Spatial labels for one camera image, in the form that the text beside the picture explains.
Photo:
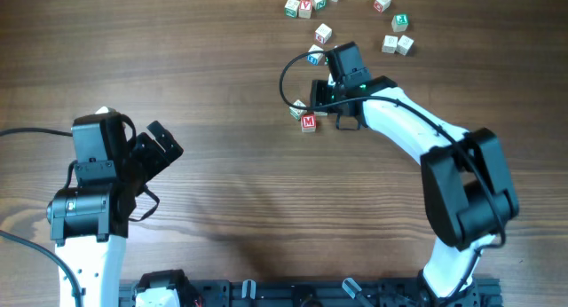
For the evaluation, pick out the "red sided tilted block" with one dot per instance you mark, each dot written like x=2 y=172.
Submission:
x=323 y=33

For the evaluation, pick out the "red V wooden block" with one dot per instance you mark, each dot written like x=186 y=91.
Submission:
x=305 y=9

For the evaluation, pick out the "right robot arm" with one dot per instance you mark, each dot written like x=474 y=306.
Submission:
x=468 y=191

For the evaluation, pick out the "red sided wooden block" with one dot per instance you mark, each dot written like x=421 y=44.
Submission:
x=382 y=5

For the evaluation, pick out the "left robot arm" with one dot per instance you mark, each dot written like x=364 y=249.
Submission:
x=90 y=221

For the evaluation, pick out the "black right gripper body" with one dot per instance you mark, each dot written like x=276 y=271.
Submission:
x=323 y=94

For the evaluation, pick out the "blue sided wooden block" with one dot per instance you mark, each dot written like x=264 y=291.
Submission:
x=316 y=54

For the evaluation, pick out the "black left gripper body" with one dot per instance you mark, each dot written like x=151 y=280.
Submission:
x=156 y=144

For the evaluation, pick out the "green letter wooden block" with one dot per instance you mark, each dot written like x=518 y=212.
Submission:
x=292 y=8

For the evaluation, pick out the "green E wooden block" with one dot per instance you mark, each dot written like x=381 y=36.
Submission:
x=400 y=23

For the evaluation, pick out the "green sided wooden block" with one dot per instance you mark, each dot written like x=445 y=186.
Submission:
x=298 y=109

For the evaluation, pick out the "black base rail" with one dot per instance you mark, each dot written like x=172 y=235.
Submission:
x=173 y=288

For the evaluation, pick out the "plain tilted wooden block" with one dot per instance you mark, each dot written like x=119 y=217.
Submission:
x=404 y=45

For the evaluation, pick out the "red M wooden block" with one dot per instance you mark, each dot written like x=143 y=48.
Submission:
x=308 y=123

